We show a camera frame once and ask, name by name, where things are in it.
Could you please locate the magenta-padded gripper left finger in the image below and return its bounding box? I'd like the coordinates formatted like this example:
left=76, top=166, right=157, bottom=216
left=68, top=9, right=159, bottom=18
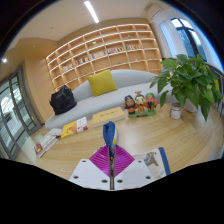
left=68, top=144, right=112, bottom=191

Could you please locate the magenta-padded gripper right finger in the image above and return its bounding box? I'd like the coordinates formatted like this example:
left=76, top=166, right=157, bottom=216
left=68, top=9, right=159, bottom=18
left=113, top=145, right=156, bottom=191

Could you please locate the white towel with animal print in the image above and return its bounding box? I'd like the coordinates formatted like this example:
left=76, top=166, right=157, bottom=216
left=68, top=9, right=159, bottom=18
left=102, top=120, right=172, bottom=181

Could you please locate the yellow book with orange print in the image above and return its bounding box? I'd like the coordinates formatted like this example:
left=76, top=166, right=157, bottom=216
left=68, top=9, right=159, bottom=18
left=60, top=120, right=79, bottom=140

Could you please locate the white spotted pouch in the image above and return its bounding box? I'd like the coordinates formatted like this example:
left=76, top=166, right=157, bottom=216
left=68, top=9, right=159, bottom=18
left=49, top=127, right=64, bottom=137

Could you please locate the flat plain yellow book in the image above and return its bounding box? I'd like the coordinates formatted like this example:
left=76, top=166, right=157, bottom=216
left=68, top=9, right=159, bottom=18
left=91, top=106, right=127, bottom=128

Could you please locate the colourful figurine group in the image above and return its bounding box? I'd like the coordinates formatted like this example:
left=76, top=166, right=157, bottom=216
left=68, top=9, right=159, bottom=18
left=122, top=90, right=159, bottom=119

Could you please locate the small white jar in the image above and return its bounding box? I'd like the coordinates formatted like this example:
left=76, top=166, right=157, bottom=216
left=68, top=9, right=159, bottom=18
left=169, top=101, right=184, bottom=121

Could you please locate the light grey curved sofa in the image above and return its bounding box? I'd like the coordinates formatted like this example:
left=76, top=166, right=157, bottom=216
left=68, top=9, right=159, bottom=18
left=44, top=68, right=178, bottom=131

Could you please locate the black bag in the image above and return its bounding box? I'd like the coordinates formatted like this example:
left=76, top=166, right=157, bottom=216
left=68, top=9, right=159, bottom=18
left=48, top=84, right=78, bottom=116

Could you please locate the yellow cushion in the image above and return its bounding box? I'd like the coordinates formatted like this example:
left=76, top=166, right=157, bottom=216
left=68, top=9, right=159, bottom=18
left=86, top=68, right=119, bottom=98

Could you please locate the green potted plant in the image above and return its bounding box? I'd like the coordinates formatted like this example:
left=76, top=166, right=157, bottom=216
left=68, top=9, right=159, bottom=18
left=148, top=53, right=224, bottom=122

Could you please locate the white curtain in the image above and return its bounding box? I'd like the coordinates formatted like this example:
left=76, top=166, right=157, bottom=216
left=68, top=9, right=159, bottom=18
left=158, top=20, right=188, bottom=60

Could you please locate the dark framed window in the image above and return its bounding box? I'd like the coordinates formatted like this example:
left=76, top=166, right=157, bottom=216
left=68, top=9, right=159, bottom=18
left=169, top=17, right=208, bottom=63

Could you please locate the long ceiling light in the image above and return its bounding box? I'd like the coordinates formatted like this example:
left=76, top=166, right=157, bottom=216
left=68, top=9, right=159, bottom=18
left=83, top=0, right=101, bottom=25

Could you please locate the glass door with dark frame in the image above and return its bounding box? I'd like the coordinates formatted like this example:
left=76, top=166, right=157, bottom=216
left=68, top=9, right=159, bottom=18
left=0, top=67, right=43, bottom=162

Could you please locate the wooden wall shelf unit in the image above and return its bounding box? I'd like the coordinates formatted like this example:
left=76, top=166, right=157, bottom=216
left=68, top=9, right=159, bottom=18
left=45, top=23, right=165, bottom=93

